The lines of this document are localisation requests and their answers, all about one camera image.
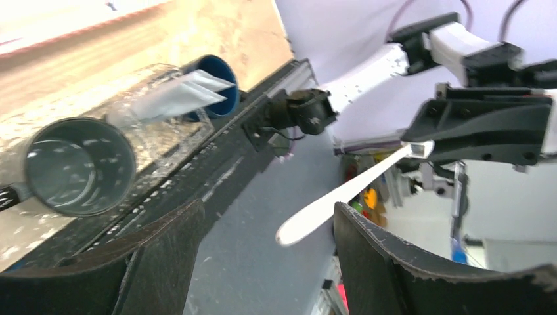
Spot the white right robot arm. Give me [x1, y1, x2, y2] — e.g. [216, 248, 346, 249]
[307, 1, 556, 145]

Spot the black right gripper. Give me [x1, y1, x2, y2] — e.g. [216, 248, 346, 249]
[401, 42, 556, 166]

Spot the dark green mug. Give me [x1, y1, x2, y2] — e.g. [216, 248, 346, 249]
[1, 117, 137, 217]

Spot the clear textured oval tray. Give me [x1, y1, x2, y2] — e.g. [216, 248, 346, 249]
[1, 64, 178, 186]

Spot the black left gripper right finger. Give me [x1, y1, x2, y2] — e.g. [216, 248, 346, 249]
[334, 202, 556, 315]

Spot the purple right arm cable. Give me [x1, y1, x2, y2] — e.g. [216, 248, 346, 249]
[385, 0, 527, 42]

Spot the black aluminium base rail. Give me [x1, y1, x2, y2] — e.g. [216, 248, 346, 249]
[1, 59, 316, 270]

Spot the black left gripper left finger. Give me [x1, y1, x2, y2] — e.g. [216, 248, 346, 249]
[1, 201, 205, 315]

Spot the dark blue mug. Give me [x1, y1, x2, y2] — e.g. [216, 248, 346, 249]
[179, 54, 240, 119]

